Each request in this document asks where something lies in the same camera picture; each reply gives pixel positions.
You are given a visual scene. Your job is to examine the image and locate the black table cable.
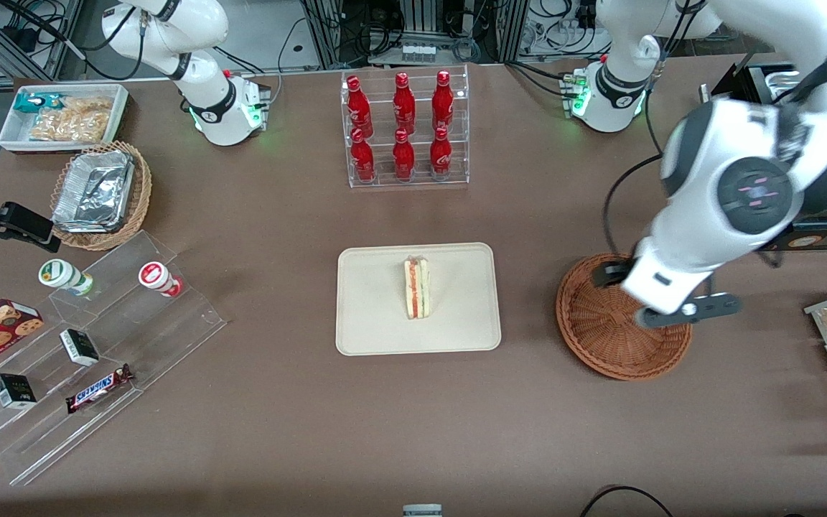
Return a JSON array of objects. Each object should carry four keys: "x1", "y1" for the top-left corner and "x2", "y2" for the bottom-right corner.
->
[{"x1": 579, "y1": 486, "x2": 675, "y2": 517}]

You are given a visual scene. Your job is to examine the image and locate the green yogurt bottle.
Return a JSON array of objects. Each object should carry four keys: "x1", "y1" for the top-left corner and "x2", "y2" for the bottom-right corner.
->
[{"x1": 38, "y1": 258, "x2": 95, "y2": 297}]

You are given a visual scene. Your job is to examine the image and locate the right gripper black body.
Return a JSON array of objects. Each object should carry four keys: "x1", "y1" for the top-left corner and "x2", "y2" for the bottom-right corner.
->
[{"x1": 0, "y1": 176, "x2": 61, "y2": 253}]

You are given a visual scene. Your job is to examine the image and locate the brown wicker basket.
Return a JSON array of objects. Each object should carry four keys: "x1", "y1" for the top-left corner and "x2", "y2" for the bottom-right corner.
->
[{"x1": 556, "y1": 253, "x2": 693, "y2": 381}]

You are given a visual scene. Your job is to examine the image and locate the red strawberry yogurt bottle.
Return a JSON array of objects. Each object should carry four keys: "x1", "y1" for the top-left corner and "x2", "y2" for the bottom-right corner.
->
[{"x1": 138, "y1": 261, "x2": 184, "y2": 298}]

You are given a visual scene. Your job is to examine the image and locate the red drink bottle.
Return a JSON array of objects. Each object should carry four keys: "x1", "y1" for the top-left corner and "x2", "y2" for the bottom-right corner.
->
[
  {"x1": 350, "y1": 128, "x2": 376, "y2": 182},
  {"x1": 392, "y1": 128, "x2": 416, "y2": 182},
  {"x1": 429, "y1": 126, "x2": 453, "y2": 180},
  {"x1": 393, "y1": 72, "x2": 416, "y2": 136},
  {"x1": 431, "y1": 70, "x2": 454, "y2": 134},
  {"x1": 345, "y1": 75, "x2": 375, "y2": 139}
]

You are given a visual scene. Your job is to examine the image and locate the teal snack packet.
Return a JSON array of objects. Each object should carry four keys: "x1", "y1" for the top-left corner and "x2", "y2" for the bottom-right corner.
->
[{"x1": 14, "y1": 92, "x2": 64, "y2": 114}]

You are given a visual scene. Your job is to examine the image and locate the clear bag of crackers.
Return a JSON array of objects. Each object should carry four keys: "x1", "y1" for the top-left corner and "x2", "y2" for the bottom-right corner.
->
[
  {"x1": 62, "y1": 97, "x2": 114, "y2": 117},
  {"x1": 29, "y1": 111, "x2": 110, "y2": 143}
]

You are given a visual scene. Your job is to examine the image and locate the light wicker basket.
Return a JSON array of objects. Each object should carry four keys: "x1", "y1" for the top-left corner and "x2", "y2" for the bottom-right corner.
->
[{"x1": 50, "y1": 141, "x2": 153, "y2": 251}]

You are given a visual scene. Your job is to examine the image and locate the Snickers chocolate bar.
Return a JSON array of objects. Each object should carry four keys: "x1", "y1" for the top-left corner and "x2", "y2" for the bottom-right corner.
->
[{"x1": 65, "y1": 363, "x2": 135, "y2": 415}]

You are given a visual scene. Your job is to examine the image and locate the clear acrylic bottle rack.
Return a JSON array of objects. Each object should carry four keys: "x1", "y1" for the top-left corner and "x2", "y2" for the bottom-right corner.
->
[{"x1": 340, "y1": 65, "x2": 470, "y2": 190}]

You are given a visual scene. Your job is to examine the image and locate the small black carton box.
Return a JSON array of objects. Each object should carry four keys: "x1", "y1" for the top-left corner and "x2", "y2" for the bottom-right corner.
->
[
  {"x1": 0, "y1": 373, "x2": 38, "y2": 411},
  {"x1": 60, "y1": 328, "x2": 101, "y2": 368}
]

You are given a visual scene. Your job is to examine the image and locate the beige rectangular serving tray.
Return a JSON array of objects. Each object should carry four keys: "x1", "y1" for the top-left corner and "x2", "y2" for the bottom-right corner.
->
[{"x1": 335, "y1": 243, "x2": 502, "y2": 357}]

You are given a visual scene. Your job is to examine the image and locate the stack of foil containers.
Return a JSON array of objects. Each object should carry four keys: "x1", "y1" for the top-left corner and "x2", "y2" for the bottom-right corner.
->
[{"x1": 52, "y1": 149, "x2": 136, "y2": 233}]

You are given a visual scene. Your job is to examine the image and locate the triangle sandwich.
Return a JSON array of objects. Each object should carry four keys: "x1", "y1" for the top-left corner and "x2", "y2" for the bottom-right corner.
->
[{"x1": 403, "y1": 256, "x2": 431, "y2": 320}]

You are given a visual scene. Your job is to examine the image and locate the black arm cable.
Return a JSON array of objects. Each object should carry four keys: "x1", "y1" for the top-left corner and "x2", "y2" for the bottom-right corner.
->
[{"x1": 600, "y1": 43, "x2": 673, "y2": 261}]

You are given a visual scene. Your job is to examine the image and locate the white rectangular snack bin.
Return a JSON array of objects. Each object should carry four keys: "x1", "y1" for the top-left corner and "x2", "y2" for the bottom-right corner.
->
[{"x1": 0, "y1": 84, "x2": 129, "y2": 155}]

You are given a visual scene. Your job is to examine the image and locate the clear acrylic stepped shelf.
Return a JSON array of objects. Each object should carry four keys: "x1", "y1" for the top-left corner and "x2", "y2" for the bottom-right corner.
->
[{"x1": 0, "y1": 230, "x2": 228, "y2": 488}]

